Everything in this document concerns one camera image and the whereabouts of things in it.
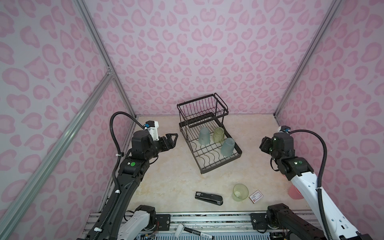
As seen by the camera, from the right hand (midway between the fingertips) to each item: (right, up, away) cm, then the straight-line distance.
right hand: (266, 140), depth 77 cm
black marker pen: (-43, -40, -8) cm, 59 cm away
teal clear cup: (-31, +1, +19) cm, 37 cm away
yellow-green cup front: (-12, -29, +5) cm, 32 cm away
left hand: (-47, +3, -5) cm, 48 cm away
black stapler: (-28, -29, 0) cm, 41 cm away
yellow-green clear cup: (-22, +2, +19) cm, 29 cm away
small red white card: (-4, -30, +4) cm, 31 cm away
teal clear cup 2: (-16, -6, +19) cm, 25 cm away
